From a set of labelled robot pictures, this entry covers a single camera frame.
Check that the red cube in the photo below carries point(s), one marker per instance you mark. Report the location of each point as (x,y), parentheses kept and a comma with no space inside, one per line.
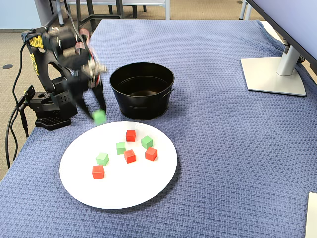
(151,154)
(129,156)
(130,136)
(98,172)

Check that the black metal bucket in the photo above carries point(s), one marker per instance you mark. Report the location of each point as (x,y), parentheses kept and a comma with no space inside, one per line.
(143,106)

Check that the black round floor outlet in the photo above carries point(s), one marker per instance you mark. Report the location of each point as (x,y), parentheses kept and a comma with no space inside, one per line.
(7,67)

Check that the white round plate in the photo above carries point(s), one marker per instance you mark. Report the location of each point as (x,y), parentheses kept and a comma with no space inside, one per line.
(128,183)

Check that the silver monitor stand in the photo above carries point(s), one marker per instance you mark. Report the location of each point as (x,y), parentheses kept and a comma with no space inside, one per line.
(270,77)

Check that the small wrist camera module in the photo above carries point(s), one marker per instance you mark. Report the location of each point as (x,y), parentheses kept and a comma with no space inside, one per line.
(96,69)

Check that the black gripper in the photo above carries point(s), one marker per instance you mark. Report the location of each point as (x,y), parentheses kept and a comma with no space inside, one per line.
(83,84)

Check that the black stool frame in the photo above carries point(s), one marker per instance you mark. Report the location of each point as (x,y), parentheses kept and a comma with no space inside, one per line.
(92,15)

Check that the blue woven table cloth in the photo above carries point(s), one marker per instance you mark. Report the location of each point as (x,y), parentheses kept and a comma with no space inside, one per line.
(223,148)

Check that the green cube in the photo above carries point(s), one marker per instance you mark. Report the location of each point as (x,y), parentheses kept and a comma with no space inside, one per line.
(102,159)
(146,142)
(99,116)
(121,148)

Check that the white flat object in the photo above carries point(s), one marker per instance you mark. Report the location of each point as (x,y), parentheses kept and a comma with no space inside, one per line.
(312,215)

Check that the computer monitor screen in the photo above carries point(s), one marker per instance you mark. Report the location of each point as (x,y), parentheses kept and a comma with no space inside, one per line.
(297,19)

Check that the white table leg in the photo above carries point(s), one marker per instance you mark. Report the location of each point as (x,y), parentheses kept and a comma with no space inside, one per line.
(244,10)

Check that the white table frame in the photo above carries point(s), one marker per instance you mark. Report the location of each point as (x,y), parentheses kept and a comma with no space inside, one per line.
(168,8)

